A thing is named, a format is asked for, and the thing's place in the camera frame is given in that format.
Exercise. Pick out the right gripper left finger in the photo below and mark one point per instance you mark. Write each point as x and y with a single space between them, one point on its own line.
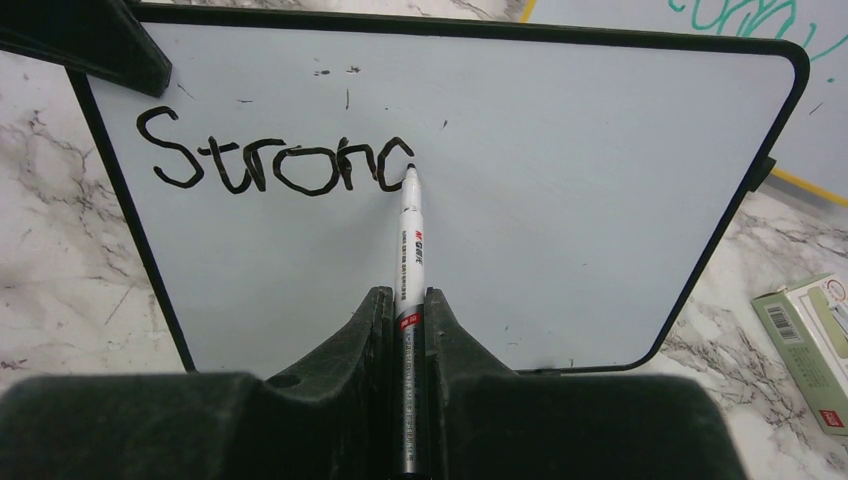
324 417

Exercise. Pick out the silver black whiteboard stand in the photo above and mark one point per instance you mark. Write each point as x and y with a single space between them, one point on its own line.
761 170

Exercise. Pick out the black framed whiteboard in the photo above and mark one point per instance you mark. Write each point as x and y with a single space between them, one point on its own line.
575 181

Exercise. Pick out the white green eraser box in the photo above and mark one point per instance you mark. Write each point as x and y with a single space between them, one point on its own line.
807 323

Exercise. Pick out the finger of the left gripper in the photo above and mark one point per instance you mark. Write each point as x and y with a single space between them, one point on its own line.
101 38

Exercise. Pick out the yellow framed whiteboard with writing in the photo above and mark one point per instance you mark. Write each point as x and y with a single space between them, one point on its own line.
809 60

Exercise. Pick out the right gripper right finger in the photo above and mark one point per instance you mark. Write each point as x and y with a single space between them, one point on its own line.
490 422

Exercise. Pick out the black white marker pen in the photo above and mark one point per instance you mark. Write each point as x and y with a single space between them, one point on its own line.
410 435

